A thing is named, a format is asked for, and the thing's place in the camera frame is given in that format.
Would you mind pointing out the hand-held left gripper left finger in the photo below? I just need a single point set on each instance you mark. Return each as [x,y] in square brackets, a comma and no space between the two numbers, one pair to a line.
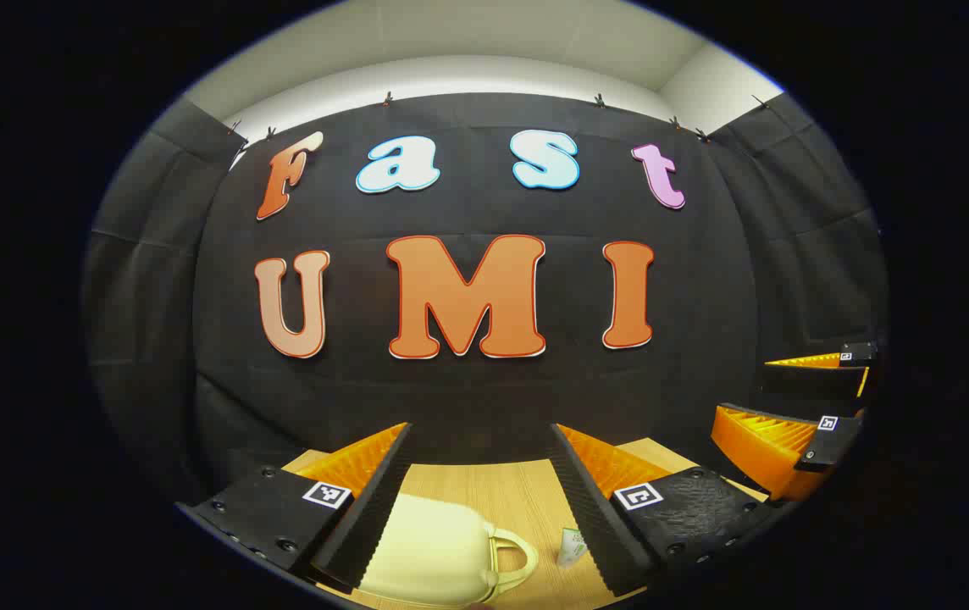
[370,517]

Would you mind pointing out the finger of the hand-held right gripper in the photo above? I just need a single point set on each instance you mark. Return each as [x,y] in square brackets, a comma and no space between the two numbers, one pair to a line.
[806,381]
[764,449]

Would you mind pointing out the cream suitcase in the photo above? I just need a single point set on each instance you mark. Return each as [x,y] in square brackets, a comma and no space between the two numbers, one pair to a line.
[434,542]

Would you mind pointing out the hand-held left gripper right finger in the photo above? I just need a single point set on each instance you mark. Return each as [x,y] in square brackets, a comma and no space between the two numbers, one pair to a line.
[590,517]

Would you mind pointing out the white green skin care tube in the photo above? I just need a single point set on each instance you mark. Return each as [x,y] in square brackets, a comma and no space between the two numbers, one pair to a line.
[571,549]

